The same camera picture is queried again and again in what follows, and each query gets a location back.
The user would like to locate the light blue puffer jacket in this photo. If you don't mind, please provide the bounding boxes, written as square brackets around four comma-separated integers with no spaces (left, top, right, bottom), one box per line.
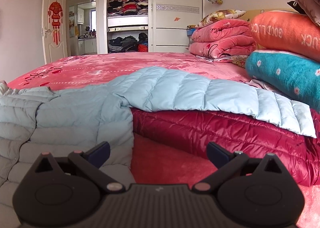
[1,67,316,217]

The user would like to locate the dark clothes pile lower shelf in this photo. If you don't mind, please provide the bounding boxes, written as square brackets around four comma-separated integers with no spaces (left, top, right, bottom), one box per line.
[108,33,148,53]

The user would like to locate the white bedroom door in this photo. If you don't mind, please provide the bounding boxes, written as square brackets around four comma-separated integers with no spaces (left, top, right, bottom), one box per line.
[42,0,68,64]

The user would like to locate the folded clothes pile upper shelf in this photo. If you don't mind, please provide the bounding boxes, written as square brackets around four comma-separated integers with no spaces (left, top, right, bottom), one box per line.
[107,0,149,16]

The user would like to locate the dark red puffer jacket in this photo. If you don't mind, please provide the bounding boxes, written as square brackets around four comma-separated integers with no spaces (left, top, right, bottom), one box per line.
[131,109,319,186]

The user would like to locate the pink plush bed cover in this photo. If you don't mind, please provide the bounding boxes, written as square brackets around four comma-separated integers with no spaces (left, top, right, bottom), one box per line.
[1,54,319,227]

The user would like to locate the teal floral pillow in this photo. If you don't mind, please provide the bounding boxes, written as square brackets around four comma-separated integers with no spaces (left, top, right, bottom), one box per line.
[245,49,319,112]

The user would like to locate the pink quilted jacket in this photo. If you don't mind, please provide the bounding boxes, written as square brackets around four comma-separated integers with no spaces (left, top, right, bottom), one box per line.
[0,80,9,92]

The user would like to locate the folded pink blanket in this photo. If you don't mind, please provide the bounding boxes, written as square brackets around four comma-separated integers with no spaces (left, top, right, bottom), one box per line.
[188,19,257,59]

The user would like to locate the blue storage box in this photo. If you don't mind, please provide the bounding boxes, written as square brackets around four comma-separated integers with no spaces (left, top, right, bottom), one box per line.
[187,26,196,43]

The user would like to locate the orange good luck pillow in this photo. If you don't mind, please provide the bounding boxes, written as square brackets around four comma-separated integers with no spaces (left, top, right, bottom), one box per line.
[251,10,319,62]

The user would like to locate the floral yellow pillow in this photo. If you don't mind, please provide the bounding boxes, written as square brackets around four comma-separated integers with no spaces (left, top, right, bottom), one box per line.
[195,9,246,28]

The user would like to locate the yellow headboard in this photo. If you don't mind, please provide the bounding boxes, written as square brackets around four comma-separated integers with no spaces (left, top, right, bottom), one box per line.
[239,8,297,22]

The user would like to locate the red hanging door ornament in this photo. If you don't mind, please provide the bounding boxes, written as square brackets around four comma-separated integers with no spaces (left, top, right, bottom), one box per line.
[47,0,63,46]

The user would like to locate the white wardrobe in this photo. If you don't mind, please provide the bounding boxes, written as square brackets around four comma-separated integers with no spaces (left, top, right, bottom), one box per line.
[107,0,203,53]

